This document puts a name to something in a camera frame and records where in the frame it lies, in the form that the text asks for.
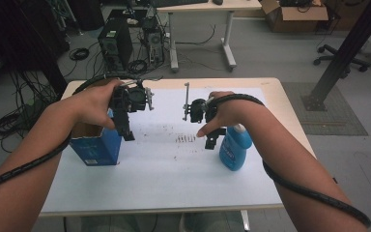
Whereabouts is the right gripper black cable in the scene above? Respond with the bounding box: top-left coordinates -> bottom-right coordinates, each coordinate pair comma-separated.
206,93 -> 371,229

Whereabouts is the white table leg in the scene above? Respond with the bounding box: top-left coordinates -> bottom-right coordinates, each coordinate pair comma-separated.
240,210 -> 251,232

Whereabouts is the person's left hand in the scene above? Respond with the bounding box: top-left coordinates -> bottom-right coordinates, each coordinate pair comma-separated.
66,78 -> 125,131

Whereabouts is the black office chair base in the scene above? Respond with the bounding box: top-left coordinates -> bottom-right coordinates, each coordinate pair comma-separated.
312,43 -> 371,73

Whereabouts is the black keyboard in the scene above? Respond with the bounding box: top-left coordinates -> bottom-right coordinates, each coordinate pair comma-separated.
150,0 -> 210,9

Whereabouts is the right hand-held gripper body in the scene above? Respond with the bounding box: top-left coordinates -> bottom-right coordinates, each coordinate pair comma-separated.
182,81 -> 219,125

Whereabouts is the grey floor mat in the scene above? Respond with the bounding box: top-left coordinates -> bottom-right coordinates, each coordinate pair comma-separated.
281,81 -> 369,136

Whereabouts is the dark curtain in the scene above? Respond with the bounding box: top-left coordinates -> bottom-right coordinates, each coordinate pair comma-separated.
0,0 -> 70,99

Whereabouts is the open brown cardboard box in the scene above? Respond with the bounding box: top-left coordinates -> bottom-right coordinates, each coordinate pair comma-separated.
259,0 -> 329,34

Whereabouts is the black metal pillar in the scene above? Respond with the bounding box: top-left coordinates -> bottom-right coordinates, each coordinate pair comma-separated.
300,0 -> 371,112

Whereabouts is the tangle of black floor cables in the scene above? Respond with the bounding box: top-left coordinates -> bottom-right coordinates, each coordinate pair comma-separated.
0,71 -> 75,153

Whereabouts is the small coiled black cable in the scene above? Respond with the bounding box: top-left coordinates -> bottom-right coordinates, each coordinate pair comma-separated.
68,46 -> 91,62

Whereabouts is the small computer tower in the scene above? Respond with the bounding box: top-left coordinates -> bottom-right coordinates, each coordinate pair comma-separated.
141,16 -> 165,66

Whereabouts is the white paper sheet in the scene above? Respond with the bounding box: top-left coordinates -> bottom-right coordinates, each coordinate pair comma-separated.
41,87 -> 283,214

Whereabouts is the white office desk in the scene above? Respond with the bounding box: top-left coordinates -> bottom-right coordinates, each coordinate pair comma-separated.
156,0 -> 263,73

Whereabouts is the large black computer tower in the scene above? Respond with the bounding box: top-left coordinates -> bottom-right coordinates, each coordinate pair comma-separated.
97,16 -> 134,73

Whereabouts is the blue cardboard box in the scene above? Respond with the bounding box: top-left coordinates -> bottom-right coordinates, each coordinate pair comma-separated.
69,108 -> 124,167

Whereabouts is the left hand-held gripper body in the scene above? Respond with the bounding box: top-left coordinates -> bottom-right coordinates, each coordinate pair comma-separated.
109,79 -> 156,114

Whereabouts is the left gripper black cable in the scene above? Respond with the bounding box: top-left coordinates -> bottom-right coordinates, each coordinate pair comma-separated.
0,73 -> 133,196

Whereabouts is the blue detergent bottle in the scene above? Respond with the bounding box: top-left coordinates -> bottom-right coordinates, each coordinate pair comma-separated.
218,124 -> 254,172

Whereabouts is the person's right hand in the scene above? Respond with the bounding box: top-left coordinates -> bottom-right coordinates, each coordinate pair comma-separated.
195,90 -> 251,139

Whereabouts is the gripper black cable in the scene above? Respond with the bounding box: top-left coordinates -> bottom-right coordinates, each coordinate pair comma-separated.
0,73 -> 133,196
206,93 -> 371,229

